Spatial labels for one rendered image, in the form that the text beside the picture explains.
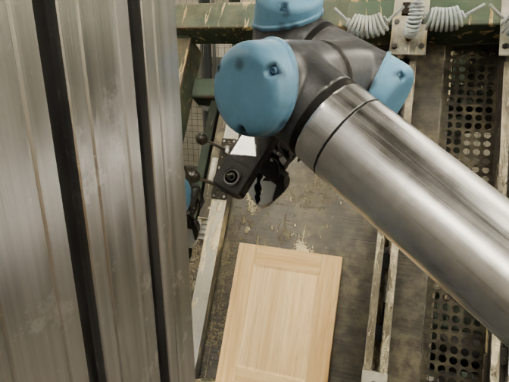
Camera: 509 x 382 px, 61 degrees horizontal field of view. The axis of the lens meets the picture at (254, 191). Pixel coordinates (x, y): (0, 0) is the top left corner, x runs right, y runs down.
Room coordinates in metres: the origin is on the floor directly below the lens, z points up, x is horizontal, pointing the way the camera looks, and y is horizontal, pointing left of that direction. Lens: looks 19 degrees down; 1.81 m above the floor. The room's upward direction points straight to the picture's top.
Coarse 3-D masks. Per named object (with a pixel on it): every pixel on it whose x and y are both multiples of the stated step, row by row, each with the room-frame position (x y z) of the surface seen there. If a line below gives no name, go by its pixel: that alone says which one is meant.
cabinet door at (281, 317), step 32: (256, 256) 1.16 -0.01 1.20; (288, 256) 1.14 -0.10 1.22; (320, 256) 1.12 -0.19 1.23; (256, 288) 1.11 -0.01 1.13; (288, 288) 1.09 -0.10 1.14; (320, 288) 1.07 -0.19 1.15; (256, 320) 1.06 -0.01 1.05; (288, 320) 1.04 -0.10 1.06; (320, 320) 1.02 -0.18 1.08; (224, 352) 1.03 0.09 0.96; (256, 352) 1.01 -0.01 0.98; (288, 352) 1.00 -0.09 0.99; (320, 352) 0.97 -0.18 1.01
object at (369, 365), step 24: (408, 0) 1.39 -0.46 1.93; (408, 24) 1.24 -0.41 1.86; (408, 48) 1.31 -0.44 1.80; (408, 96) 1.26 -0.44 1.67; (408, 120) 1.22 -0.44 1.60; (384, 240) 1.06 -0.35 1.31; (384, 264) 1.03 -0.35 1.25; (384, 288) 1.02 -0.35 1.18; (384, 312) 0.96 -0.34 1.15; (384, 336) 0.92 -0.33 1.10; (384, 360) 0.89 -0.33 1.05
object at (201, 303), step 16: (224, 208) 1.25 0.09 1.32; (208, 224) 1.23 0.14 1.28; (224, 224) 1.24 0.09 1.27; (208, 240) 1.21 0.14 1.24; (208, 256) 1.18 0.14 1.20; (208, 272) 1.15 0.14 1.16; (208, 288) 1.12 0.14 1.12; (192, 304) 1.11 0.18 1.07; (208, 304) 1.11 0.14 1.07; (192, 320) 1.08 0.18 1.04; (208, 320) 1.10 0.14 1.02
